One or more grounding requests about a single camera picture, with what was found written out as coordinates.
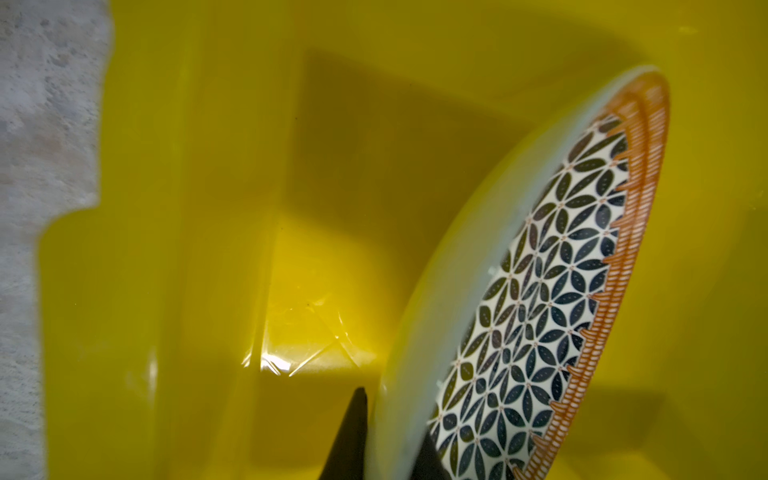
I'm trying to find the yellow plastic bin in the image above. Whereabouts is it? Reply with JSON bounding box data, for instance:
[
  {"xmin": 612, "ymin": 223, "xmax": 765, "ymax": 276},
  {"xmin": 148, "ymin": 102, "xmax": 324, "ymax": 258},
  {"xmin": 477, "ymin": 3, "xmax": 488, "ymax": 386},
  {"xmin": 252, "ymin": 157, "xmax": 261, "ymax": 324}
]
[{"xmin": 38, "ymin": 1, "xmax": 767, "ymax": 479}]

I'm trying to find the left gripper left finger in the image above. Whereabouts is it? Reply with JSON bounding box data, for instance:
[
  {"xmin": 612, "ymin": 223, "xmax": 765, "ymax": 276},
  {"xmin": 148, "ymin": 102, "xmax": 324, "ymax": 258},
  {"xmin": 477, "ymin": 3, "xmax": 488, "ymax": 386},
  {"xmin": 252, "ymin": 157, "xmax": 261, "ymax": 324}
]
[{"xmin": 319, "ymin": 387, "xmax": 368, "ymax": 480}]

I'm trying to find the geometric patterned plate orange rim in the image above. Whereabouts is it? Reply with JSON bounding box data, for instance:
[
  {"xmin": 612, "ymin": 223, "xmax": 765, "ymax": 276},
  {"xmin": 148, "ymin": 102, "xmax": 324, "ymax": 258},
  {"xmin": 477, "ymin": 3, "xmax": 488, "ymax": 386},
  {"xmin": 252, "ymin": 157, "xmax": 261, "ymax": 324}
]
[{"xmin": 364, "ymin": 65, "xmax": 669, "ymax": 479}]

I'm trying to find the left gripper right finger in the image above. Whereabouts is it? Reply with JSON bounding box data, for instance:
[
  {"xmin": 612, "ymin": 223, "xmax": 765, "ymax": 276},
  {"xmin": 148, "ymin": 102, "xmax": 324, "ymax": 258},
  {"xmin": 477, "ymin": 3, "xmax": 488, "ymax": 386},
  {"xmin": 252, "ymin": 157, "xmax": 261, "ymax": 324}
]
[{"xmin": 410, "ymin": 432, "xmax": 450, "ymax": 480}]

